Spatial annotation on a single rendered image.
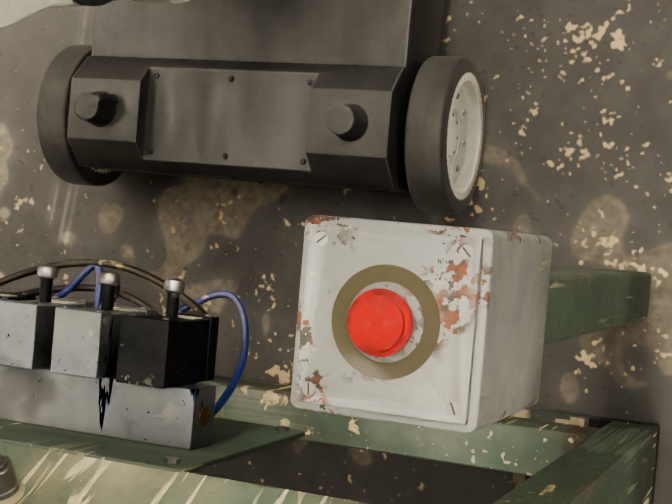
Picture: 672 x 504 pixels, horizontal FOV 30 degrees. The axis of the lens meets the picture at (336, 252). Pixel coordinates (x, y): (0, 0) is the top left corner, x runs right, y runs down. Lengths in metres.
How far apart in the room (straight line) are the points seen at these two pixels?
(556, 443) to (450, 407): 0.77
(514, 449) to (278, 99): 0.52
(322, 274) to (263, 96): 0.86
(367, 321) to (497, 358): 0.09
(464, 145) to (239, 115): 0.30
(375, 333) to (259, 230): 1.08
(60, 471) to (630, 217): 0.91
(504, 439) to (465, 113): 0.43
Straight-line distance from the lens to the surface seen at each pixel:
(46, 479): 0.98
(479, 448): 1.52
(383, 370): 0.74
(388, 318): 0.73
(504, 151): 1.69
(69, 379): 1.07
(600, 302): 1.28
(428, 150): 1.51
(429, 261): 0.73
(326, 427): 1.58
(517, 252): 0.79
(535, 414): 1.67
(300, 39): 1.62
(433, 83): 1.53
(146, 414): 1.04
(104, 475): 0.96
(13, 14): 1.15
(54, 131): 1.75
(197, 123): 1.64
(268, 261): 1.79
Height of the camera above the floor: 1.63
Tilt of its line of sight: 68 degrees down
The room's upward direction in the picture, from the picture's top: 88 degrees counter-clockwise
